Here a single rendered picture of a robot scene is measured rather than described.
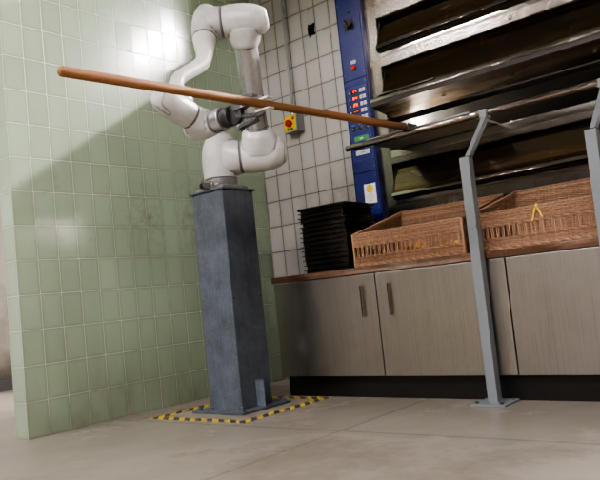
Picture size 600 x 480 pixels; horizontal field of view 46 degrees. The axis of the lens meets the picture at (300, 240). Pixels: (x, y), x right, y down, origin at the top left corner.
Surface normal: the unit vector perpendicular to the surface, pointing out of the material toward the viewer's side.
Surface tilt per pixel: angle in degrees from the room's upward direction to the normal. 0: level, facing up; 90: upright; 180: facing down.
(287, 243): 90
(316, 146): 90
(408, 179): 70
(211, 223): 90
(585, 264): 90
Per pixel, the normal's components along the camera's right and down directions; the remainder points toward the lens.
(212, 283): -0.63, 0.00
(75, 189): 0.76, -0.13
